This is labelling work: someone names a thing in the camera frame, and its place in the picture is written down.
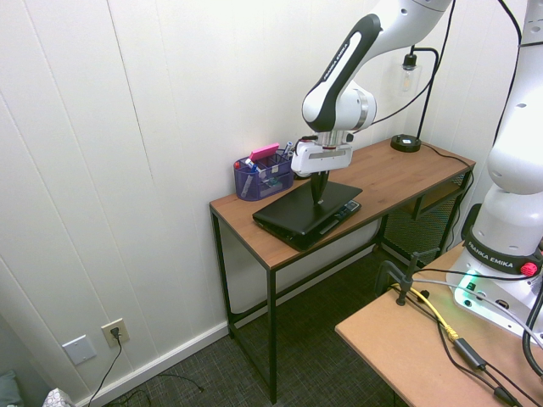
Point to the purple mesh desk organizer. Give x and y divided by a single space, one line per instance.
254 186

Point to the white wall outlet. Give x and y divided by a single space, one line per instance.
114 332

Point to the blue capped pen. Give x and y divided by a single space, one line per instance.
288 148

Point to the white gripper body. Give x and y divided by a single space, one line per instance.
326 159

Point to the black laptop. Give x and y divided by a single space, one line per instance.
297 212

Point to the white patterned bed cover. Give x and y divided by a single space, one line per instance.
59 398

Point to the teal cushion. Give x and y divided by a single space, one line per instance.
9 390

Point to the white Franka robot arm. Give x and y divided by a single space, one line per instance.
505 169

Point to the blank white wall plate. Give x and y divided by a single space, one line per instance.
79 350

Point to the wooden desk black frame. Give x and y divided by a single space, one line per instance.
382 178

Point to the light wooden robot table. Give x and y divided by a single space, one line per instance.
403 352

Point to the black desk lamp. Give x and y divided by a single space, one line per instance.
406 143

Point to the black metal clamp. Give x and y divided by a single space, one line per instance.
403 280

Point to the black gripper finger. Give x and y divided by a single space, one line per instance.
316 191
325 180

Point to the pink sticky note pad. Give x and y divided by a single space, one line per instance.
265 152

